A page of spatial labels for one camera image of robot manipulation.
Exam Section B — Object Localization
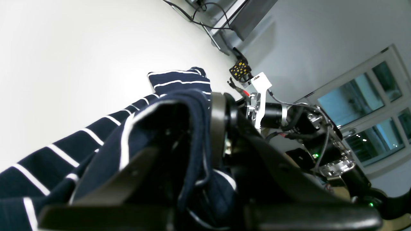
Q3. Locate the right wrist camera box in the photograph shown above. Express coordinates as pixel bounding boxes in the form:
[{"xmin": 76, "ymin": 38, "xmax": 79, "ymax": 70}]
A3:
[{"xmin": 251, "ymin": 72, "xmax": 273, "ymax": 94}]

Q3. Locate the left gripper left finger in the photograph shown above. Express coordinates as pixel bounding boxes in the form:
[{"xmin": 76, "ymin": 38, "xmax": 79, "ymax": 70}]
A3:
[{"xmin": 38, "ymin": 145, "xmax": 176, "ymax": 231}]

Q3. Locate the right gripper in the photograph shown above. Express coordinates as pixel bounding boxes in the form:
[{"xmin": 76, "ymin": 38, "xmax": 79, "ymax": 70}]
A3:
[{"xmin": 244, "ymin": 88, "xmax": 288, "ymax": 129}]

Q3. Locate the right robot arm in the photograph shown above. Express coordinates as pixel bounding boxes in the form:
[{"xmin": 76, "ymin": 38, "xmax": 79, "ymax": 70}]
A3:
[{"xmin": 240, "ymin": 90, "xmax": 410, "ymax": 220}]

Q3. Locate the yellow dotted black pad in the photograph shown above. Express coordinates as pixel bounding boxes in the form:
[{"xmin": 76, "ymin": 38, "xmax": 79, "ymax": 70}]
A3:
[{"xmin": 229, "ymin": 59, "xmax": 252, "ymax": 81}]

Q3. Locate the navy white striped T-shirt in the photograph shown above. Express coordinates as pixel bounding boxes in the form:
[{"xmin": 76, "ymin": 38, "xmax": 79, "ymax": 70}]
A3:
[{"xmin": 0, "ymin": 67, "xmax": 238, "ymax": 231}]

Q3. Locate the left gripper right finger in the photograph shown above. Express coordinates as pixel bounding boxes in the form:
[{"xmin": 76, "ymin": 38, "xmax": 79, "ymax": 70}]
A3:
[{"xmin": 210, "ymin": 92, "xmax": 382, "ymax": 231}]

